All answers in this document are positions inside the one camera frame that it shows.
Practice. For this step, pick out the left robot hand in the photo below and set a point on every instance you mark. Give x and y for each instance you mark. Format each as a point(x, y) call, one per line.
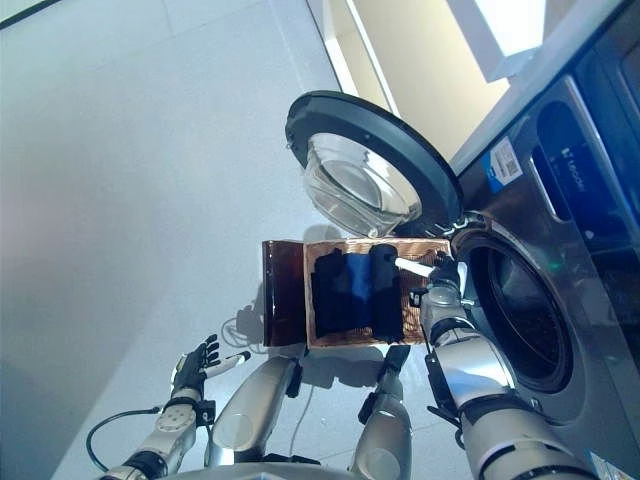
point(190, 372)

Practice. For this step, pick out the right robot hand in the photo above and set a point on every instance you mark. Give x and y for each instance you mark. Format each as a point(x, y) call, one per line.
point(446, 272)

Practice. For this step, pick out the black garment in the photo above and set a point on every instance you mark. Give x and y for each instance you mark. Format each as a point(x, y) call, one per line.
point(386, 305)
point(332, 305)

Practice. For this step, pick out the blue garment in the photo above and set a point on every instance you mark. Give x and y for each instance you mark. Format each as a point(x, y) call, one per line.
point(357, 275)

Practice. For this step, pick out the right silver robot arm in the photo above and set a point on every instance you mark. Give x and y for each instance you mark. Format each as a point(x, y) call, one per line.
point(475, 370)

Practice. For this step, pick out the dark grey washing machine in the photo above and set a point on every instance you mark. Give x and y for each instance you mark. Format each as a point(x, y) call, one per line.
point(575, 300)

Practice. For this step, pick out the wicker laundry basket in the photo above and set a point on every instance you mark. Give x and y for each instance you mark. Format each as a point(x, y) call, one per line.
point(415, 315)

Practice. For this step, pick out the left silver robot leg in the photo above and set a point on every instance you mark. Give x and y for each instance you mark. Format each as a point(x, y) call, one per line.
point(255, 400)

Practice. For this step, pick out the round glass washer door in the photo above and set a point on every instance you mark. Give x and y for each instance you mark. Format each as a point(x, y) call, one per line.
point(425, 155)

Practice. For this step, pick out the dark brown glossy stool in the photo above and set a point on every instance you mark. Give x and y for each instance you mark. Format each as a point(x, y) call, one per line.
point(282, 295)

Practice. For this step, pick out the blue washer sticker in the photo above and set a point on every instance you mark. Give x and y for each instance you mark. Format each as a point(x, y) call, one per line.
point(502, 165)

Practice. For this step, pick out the grey robot torso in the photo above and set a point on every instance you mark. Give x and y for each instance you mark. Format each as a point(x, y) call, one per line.
point(260, 472)

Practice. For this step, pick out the white counter cabinet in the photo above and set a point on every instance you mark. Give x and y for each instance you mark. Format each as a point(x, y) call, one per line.
point(425, 60)

